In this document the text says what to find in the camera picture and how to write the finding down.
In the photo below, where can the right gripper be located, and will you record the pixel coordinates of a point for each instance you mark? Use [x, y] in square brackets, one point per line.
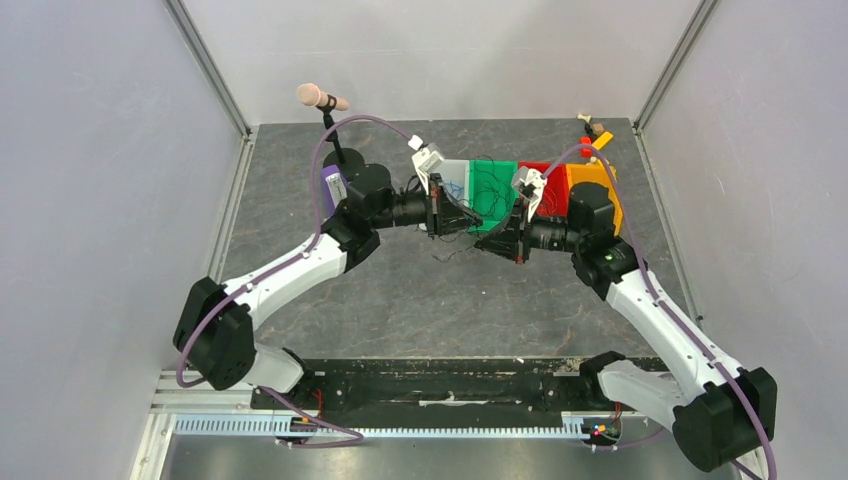
[521, 235]

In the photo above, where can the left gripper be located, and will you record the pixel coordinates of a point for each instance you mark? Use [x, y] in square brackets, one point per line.
[446, 214]

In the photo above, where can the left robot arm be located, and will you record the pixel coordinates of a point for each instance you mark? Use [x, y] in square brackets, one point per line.
[215, 331]

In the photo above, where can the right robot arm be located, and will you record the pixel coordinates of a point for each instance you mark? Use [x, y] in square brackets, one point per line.
[716, 410]

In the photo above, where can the white plastic bin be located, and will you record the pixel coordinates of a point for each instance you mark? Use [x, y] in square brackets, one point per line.
[456, 177]

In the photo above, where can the green plastic bin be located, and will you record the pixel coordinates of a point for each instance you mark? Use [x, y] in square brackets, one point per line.
[490, 192]

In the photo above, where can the red plastic bin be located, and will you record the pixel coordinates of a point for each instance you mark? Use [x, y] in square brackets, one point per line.
[556, 195]

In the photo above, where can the yellow plastic bin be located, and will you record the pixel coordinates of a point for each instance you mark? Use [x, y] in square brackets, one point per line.
[595, 173]

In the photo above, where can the black microphone stand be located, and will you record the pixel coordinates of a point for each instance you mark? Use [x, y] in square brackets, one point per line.
[349, 161]

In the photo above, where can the purple metronome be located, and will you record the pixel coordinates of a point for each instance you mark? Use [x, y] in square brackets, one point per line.
[333, 188]

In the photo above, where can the red toy block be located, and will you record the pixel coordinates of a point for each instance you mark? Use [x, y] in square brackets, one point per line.
[586, 150]

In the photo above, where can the yellow toy block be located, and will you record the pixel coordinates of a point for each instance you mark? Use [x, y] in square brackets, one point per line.
[602, 140]

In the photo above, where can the pink microphone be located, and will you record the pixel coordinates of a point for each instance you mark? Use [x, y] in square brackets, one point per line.
[311, 95]

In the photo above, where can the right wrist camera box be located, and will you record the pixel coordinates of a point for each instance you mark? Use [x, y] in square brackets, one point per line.
[529, 184]

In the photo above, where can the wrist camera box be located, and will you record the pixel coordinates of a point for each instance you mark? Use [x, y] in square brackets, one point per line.
[529, 184]
[425, 161]

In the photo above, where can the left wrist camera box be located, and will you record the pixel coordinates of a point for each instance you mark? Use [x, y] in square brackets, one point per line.
[425, 161]

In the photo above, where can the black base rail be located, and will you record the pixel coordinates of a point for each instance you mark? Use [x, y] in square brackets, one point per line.
[463, 393]

